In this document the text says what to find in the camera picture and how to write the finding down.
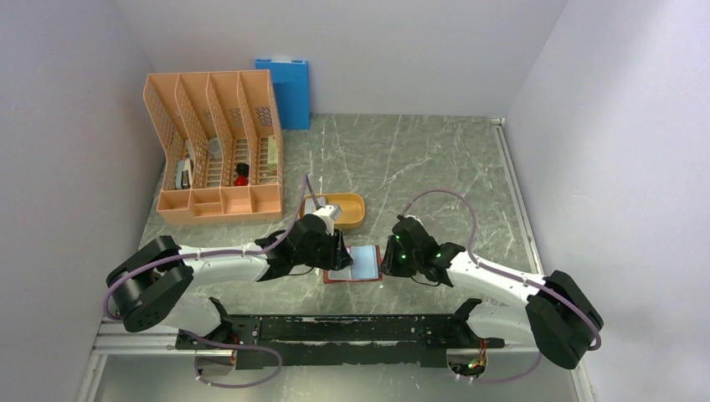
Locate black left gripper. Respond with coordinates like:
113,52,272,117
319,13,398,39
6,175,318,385
294,227,353,271

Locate red leather card holder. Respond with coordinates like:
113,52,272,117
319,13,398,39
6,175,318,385
323,245,383,284

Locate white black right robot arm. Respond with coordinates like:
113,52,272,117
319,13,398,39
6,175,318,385
379,216,604,369

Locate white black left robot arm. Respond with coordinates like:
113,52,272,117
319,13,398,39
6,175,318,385
105,214,353,348

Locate yellow oval tray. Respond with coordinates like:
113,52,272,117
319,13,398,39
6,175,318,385
298,193,366,229

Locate beige eraser block in organizer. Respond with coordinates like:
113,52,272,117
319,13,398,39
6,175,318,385
267,135,280,171

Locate black red item in organizer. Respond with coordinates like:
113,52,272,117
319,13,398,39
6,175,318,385
234,162,250,187

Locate orange plastic file organizer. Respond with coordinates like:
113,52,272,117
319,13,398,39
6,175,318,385
143,70,285,225

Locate white stapler in organizer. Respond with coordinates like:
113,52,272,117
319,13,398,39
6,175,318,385
174,157,193,189

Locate blue plastic box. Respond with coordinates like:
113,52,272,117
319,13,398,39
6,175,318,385
254,58,311,131

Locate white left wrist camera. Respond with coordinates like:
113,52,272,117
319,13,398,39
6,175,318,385
311,204,342,235

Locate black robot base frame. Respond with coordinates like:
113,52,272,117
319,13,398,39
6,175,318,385
211,313,505,370

